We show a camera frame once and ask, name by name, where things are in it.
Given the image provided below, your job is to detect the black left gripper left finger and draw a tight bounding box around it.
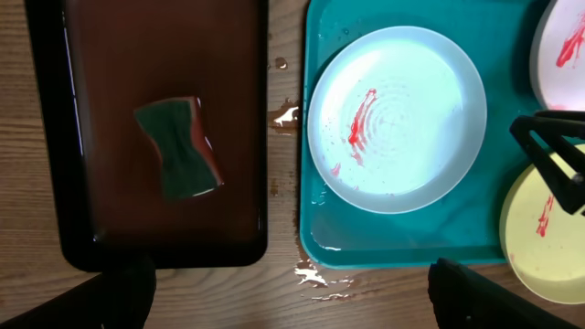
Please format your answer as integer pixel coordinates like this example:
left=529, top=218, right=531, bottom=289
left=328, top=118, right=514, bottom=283
left=1, top=257, right=156, bottom=329

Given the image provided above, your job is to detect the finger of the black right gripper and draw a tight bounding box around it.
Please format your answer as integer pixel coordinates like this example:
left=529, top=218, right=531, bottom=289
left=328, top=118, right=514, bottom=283
left=535, top=110, right=585, bottom=122
left=510, top=114, right=584, bottom=215

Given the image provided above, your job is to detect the black rectangular tray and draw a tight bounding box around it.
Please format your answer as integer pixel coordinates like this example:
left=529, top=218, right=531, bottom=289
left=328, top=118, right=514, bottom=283
left=25, top=1, right=269, bottom=272

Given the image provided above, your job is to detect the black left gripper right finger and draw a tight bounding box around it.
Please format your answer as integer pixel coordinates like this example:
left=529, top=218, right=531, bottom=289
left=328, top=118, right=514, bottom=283
left=428, top=258, right=579, bottom=329

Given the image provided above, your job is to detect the teal plastic tray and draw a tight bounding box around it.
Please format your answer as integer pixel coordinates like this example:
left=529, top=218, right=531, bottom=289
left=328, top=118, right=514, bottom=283
left=300, top=0, right=547, bottom=269

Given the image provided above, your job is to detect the white plate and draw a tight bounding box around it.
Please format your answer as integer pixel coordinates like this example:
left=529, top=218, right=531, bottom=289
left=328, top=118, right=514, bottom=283
left=529, top=0, right=584, bottom=111

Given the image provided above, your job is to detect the yellow plate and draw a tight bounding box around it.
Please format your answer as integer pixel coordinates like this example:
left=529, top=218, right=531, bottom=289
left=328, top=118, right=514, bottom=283
left=499, top=165, right=584, bottom=304

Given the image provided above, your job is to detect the light blue plate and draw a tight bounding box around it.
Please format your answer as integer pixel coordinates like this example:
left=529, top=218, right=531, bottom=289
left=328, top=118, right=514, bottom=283
left=306, top=26, right=487, bottom=214

